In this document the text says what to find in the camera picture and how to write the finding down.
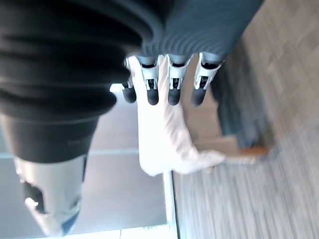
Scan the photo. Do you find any white bed sheet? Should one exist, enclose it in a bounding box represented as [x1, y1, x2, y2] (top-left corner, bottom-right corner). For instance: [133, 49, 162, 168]
[123, 55, 226, 178]

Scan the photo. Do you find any dark blue bed cover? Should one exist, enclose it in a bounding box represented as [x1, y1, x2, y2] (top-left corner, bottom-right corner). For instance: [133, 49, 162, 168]
[211, 66, 265, 150]

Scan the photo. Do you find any brown wooden bed leg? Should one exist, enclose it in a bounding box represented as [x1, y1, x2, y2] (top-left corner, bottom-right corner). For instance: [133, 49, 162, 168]
[238, 146, 269, 156]

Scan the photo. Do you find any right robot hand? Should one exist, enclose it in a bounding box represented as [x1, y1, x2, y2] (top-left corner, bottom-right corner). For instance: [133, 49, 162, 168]
[0, 0, 265, 238]

